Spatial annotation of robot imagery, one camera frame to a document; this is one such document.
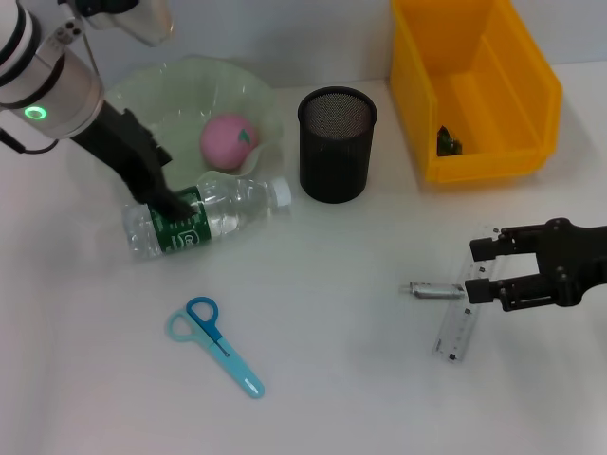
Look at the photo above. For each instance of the transparent plastic ruler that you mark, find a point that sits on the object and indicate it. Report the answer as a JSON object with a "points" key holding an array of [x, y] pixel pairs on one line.
{"points": [[455, 327]]}

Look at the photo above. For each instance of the green plastic wrapper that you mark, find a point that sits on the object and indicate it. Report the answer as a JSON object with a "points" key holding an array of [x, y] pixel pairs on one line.
{"points": [[446, 142]]}

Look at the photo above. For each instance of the blue scissors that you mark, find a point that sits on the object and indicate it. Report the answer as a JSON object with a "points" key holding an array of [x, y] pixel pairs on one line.
{"points": [[227, 355]]}

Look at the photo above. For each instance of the black mesh pen holder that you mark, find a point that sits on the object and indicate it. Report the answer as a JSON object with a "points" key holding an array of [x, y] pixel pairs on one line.
{"points": [[334, 161]]}

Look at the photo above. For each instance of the clear water bottle green label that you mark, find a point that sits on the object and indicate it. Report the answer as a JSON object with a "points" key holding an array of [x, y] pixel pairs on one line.
{"points": [[232, 208]]}

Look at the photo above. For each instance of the green glass fruit plate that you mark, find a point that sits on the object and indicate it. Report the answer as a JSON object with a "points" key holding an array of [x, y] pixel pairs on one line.
{"points": [[189, 90]]}

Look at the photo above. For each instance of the pink toy peach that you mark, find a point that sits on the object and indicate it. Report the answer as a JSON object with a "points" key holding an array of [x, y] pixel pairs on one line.
{"points": [[225, 144]]}

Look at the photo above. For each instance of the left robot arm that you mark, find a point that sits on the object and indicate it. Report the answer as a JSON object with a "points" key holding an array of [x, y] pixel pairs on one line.
{"points": [[52, 85]]}

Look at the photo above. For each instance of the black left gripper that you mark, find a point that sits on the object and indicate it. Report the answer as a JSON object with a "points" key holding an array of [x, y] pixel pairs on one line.
{"points": [[128, 151]]}

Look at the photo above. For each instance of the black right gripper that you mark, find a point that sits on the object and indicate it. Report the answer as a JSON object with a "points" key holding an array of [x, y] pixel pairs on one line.
{"points": [[574, 265]]}

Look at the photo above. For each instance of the grey white pen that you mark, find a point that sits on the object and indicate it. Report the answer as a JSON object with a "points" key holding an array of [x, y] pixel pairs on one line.
{"points": [[434, 290]]}

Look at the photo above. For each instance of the yellow plastic bin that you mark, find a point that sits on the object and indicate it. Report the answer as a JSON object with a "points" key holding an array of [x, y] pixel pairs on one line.
{"points": [[502, 95]]}

